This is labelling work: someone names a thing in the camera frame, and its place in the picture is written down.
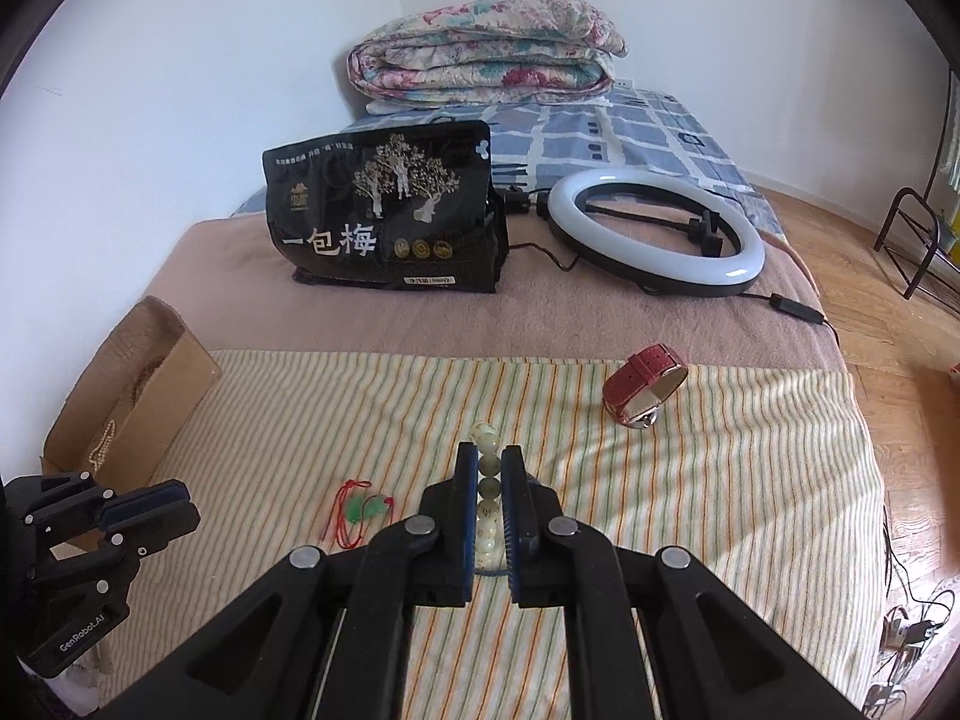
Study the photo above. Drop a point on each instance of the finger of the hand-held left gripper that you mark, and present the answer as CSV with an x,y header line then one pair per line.
x,y
52,486
146,504

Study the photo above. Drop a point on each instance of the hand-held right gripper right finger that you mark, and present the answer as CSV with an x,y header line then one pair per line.
x,y
512,510

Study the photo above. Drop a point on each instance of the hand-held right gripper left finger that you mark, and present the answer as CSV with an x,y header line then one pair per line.
x,y
466,499

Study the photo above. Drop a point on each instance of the brown cardboard box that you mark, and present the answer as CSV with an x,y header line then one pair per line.
x,y
169,367

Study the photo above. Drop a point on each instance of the striped towel blanket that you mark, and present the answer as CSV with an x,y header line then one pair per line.
x,y
712,510

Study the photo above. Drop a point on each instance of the pinkish brown blanket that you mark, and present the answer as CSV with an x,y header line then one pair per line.
x,y
585,322

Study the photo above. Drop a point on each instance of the black pouch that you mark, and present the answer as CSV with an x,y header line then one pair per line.
x,y
498,232

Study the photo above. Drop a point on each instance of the black snack bag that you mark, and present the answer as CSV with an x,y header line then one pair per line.
x,y
375,217

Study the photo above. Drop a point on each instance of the white folded sheet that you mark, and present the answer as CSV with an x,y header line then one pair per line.
x,y
420,106

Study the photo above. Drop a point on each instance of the blue patterned bedsheet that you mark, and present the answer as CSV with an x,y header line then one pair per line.
x,y
637,135

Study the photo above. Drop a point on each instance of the folded floral quilt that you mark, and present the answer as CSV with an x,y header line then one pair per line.
x,y
487,45

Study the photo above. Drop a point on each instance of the dark metal rack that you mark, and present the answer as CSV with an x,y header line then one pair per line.
x,y
911,240

